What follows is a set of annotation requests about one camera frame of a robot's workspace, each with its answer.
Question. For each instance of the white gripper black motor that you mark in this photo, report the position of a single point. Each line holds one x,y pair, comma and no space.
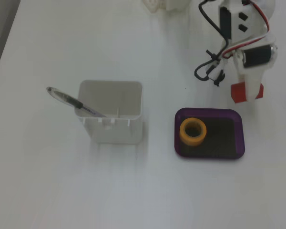
257,57

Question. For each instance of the red cube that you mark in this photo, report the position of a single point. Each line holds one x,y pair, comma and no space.
238,93

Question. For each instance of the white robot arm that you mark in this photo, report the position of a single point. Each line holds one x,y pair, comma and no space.
243,21

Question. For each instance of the white plastic box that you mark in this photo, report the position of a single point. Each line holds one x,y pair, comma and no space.
114,114

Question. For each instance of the purple tray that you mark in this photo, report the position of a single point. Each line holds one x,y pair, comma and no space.
212,140

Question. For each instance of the yellow tape roll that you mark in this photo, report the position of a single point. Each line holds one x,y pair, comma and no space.
193,131

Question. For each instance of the clear ballpoint pen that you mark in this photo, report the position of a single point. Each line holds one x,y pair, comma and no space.
69,99

